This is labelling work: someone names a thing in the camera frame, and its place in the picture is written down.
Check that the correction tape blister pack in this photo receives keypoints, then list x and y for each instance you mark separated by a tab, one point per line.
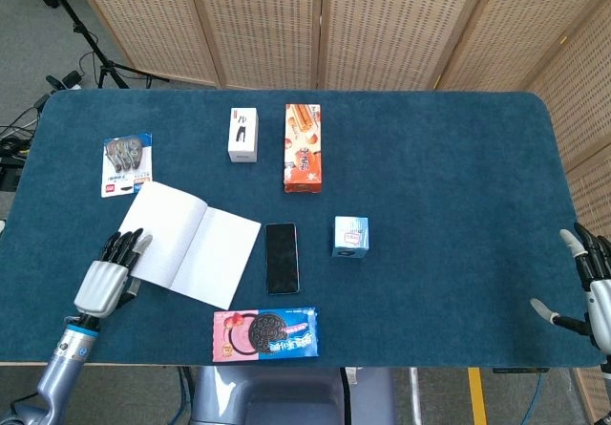
125	162

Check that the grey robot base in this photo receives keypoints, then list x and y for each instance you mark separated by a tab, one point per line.
291	396

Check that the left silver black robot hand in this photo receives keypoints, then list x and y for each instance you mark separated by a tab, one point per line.
107	277

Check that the orange biscuit stick box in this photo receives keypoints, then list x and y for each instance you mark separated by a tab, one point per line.
303	148

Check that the pink blue Oreo cookie box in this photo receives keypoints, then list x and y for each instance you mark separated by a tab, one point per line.
265	334

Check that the blue table mat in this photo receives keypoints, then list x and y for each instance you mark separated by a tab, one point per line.
429	215

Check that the black tripod stand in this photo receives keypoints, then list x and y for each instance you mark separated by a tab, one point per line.
90	33

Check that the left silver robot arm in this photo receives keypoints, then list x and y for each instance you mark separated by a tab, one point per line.
52	377

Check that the white box with black print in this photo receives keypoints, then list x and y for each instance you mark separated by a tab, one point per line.
243	134

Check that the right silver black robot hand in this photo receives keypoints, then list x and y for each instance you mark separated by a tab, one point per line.
592	296

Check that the small light blue cube box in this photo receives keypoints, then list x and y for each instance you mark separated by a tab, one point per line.
350	237

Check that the white notebook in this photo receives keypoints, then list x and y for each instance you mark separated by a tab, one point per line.
191	243

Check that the black smartphone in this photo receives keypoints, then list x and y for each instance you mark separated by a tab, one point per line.
282	258

